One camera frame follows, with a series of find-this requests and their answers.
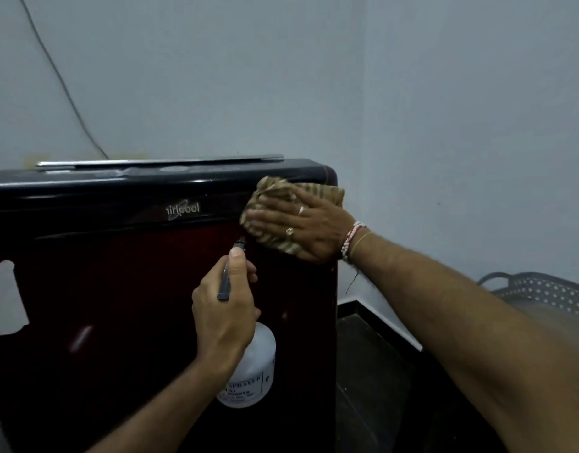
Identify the person's right hand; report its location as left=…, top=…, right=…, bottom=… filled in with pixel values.
left=245, top=185, right=356, bottom=265

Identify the person's left hand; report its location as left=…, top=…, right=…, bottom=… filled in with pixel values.
left=191, top=247, right=262, bottom=369

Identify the brown striped cleaning cloth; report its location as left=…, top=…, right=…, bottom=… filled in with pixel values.
left=240, top=176, right=345, bottom=256

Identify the white spray bottle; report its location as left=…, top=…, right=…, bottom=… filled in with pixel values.
left=216, top=237, right=277, bottom=409

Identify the person's right forearm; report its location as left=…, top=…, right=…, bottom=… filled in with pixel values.
left=350, top=231, right=579, bottom=453

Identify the person's left forearm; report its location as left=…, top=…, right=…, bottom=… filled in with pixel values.
left=88, top=353, right=234, bottom=453

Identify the thin thread wristband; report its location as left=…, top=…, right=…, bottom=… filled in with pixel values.
left=349, top=231, right=372, bottom=261

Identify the flat silver tray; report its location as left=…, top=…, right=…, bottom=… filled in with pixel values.
left=35, top=154, right=285, bottom=169

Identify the dark red refrigerator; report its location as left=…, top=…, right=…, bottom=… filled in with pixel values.
left=0, top=158, right=340, bottom=453

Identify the grey perforated plastic basket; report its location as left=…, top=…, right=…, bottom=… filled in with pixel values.
left=477, top=271, right=579, bottom=322

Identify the red white bead bracelet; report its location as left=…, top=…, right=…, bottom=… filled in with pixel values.
left=341, top=221, right=367, bottom=263

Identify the thin grey wall cable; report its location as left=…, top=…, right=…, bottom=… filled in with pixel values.
left=17, top=0, right=110, bottom=160

